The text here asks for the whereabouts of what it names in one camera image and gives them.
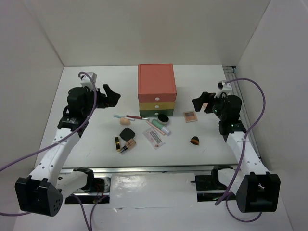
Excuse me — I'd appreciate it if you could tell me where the foundation bottle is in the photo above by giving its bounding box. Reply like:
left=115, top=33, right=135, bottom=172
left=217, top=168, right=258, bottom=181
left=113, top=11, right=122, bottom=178
left=120, top=139, right=136, bottom=154

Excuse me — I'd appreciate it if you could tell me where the three-drawer organizer box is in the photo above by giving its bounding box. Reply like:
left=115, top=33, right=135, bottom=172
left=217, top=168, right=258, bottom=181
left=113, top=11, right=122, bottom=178
left=138, top=64, right=177, bottom=117

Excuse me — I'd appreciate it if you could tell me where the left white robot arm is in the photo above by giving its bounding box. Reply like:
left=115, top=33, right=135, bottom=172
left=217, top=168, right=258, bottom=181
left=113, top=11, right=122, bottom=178
left=15, top=84, right=121, bottom=217

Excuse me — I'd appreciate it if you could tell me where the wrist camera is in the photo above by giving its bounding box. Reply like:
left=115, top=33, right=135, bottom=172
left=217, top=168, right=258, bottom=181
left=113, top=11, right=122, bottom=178
left=78, top=72, right=97, bottom=91
left=214, top=81, right=232, bottom=98

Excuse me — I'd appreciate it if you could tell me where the black orange makeup brush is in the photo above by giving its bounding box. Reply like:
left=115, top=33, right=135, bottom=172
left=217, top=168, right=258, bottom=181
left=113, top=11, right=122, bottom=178
left=190, top=136, right=200, bottom=145

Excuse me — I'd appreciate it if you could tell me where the light blue eyeliner pencil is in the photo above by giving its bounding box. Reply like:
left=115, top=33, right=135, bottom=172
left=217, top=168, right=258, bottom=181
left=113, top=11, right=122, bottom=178
left=113, top=114, right=125, bottom=118

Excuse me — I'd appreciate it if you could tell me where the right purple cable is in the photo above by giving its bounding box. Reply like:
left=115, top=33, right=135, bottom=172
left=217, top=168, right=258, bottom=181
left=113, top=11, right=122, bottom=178
left=215, top=78, right=266, bottom=222

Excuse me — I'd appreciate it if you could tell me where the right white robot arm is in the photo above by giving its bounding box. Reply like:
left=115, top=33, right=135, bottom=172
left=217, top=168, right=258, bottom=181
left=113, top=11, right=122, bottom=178
left=192, top=92, right=281, bottom=213

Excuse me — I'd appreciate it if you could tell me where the red lip gloss tube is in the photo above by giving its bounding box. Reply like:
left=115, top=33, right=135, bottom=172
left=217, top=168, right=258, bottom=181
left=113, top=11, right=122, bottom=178
left=126, top=115, right=150, bottom=120

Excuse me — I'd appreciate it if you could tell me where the pink concealer stick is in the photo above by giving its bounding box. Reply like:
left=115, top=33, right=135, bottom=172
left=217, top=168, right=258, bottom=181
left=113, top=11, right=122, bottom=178
left=145, top=120, right=166, bottom=136

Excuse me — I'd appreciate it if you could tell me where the black gold lipstick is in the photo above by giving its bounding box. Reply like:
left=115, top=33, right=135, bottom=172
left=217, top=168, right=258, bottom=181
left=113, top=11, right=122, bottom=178
left=115, top=137, right=121, bottom=152

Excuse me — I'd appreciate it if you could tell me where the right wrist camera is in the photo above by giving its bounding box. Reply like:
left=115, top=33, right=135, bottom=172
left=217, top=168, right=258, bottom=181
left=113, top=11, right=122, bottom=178
left=214, top=81, right=232, bottom=98

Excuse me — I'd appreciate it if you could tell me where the sticker packet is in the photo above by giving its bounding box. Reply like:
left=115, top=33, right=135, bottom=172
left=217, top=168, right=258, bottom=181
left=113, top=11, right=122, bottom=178
left=143, top=128, right=165, bottom=150

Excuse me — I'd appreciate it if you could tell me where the yellow drawer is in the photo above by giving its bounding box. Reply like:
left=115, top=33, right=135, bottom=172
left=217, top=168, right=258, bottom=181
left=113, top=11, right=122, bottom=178
left=139, top=102, right=175, bottom=111

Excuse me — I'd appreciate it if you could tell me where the aluminium side rail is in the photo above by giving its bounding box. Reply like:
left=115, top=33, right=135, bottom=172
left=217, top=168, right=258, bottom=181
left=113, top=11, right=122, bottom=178
left=222, top=66, right=260, bottom=158

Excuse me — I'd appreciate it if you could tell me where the eyeshadow palette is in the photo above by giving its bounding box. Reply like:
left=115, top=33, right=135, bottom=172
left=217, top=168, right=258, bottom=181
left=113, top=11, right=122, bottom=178
left=183, top=111, right=198, bottom=123

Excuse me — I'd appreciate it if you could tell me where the aluminium front rail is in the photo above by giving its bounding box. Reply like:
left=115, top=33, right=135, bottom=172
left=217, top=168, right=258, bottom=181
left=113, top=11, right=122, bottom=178
left=59, top=164, right=238, bottom=174

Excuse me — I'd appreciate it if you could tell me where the salmon top drawer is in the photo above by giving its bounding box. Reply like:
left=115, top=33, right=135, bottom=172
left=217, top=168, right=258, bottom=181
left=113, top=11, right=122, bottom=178
left=138, top=93, right=177, bottom=103

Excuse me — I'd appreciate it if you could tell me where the black square compact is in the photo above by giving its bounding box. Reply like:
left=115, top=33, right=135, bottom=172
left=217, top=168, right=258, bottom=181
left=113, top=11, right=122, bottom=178
left=119, top=128, right=135, bottom=142

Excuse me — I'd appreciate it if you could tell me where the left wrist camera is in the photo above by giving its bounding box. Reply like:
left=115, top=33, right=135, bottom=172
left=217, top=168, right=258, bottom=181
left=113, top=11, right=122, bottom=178
left=78, top=72, right=97, bottom=91

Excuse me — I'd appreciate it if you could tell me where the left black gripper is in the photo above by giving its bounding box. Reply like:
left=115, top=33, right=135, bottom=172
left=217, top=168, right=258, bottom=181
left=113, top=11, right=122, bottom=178
left=82, top=84, right=120, bottom=116

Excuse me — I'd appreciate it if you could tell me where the black lid cream jar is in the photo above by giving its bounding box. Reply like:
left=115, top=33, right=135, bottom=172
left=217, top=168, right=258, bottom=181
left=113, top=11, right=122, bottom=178
left=157, top=114, right=169, bottom=125

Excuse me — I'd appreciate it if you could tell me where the green cream tube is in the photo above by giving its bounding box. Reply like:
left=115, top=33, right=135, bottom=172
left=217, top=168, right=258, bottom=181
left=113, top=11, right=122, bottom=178
left=151, top=119, right=170, bottom=135

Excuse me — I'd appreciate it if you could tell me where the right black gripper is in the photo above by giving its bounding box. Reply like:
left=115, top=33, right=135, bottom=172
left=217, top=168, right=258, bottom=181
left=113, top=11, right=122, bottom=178
left=192, top=91, right=228, bottom=120

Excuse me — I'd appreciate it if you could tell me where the beige makeup sponge egg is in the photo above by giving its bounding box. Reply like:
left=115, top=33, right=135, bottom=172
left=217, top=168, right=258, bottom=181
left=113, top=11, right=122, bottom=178
left=120, top=117, right=131, bottom=126

